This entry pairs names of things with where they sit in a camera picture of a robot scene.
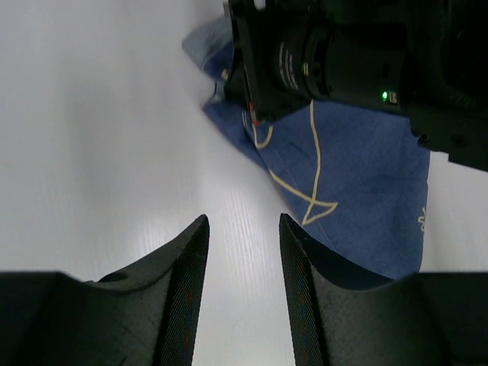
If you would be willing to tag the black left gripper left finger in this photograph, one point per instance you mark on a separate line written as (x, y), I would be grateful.
(143, 314)

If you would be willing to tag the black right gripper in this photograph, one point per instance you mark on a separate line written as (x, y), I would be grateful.
(290, 53)

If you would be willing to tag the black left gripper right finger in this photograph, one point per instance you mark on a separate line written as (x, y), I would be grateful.
(343, 314)

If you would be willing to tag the blue fish-pattern cloth placemat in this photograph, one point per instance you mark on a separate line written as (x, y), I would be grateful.
(356, 180)

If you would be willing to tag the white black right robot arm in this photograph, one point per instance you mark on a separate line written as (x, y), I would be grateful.
(424, 60)

